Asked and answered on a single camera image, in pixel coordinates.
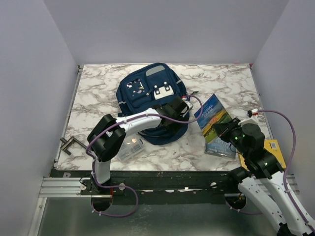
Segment Animal Farm blue book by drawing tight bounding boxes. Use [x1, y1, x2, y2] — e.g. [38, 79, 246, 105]
[197, 94, 232, 144]

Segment navy blue student backpack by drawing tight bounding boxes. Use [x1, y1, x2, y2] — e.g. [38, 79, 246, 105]
[116, 62, 188, 145]

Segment metal table clamp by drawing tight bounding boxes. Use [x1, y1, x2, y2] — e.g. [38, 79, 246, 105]
[60, 137, 89, 155]

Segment aluminium extrusion frame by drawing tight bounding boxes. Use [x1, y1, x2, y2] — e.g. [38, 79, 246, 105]
[39, 176, 300, 198]

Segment clear plastic parts box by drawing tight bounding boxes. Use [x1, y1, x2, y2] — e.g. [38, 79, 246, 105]
[117, 134, 144, 162]

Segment dark blue hardcover book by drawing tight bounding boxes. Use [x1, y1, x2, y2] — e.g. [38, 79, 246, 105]
[205, 137, 236, 159]

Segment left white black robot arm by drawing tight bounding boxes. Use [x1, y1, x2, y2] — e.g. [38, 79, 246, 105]
[86, 96, 193, 194]

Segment yellow notebook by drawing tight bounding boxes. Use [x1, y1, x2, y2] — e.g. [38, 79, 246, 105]
[236, 140, 286, 176]

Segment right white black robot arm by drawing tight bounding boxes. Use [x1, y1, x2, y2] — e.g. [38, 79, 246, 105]
[213, 118, 315, 236]

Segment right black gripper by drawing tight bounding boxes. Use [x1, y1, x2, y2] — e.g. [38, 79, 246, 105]
[213, 117, 250, 157]

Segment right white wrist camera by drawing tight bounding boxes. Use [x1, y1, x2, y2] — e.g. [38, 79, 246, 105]
[238, 109, 259, 126]

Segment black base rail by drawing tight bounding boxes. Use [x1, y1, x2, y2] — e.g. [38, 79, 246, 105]
[50, 170, 239, 210]

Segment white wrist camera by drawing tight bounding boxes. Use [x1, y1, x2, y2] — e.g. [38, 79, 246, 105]
[238, 109, 259, 126]
[182, 96, 193, 111]

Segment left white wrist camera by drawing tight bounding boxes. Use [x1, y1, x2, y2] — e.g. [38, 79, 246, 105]
[182, 96, 193, 111]

